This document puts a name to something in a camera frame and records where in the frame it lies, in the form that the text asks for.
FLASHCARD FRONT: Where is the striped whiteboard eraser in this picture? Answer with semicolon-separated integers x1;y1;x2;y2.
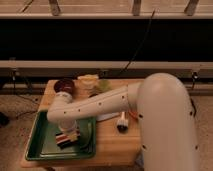
55;133;80;148

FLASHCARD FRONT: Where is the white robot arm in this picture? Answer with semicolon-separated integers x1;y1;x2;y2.
47;73;199;171

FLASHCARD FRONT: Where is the green plastic tray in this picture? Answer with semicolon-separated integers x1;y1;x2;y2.
25;110;96;161

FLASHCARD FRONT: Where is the dark red bowl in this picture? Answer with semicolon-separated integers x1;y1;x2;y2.
54;78;75;94

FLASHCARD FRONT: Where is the light blue cloth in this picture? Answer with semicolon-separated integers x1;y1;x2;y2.
96;113;119;122

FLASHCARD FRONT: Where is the yellow sponge block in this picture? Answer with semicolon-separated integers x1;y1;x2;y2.
78;74;99;84

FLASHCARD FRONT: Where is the green cup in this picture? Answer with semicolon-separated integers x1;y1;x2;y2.
98;79;111;92

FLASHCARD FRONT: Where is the black and white brush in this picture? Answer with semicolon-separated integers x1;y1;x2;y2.
117;112;129;133

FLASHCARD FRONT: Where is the orange plate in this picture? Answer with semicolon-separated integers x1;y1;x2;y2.
129;110;138;120

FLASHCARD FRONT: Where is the black floor cable left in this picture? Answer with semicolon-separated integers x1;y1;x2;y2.
11;70;42;120

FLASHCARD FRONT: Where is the black hanging cable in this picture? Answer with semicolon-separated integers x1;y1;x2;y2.
117;9;157;77

